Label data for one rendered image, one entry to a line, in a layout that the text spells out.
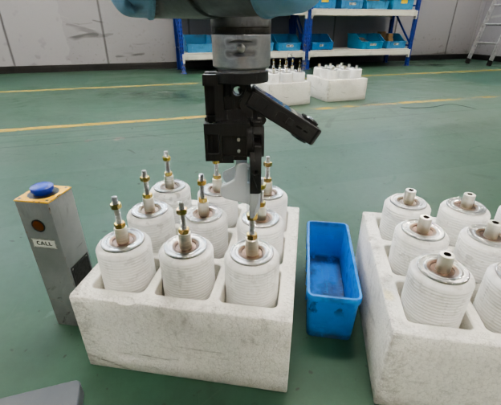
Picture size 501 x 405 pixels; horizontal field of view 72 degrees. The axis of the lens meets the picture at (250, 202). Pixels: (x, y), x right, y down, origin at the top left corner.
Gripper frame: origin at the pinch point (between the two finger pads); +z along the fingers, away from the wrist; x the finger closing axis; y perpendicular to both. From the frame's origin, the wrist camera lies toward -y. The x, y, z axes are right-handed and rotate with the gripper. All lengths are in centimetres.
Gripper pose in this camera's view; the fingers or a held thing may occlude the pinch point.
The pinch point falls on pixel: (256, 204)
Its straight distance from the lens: 54.5
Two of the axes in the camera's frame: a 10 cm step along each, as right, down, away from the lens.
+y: -10.0, 0.0, -0.1
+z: 0.0, 8.9, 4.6
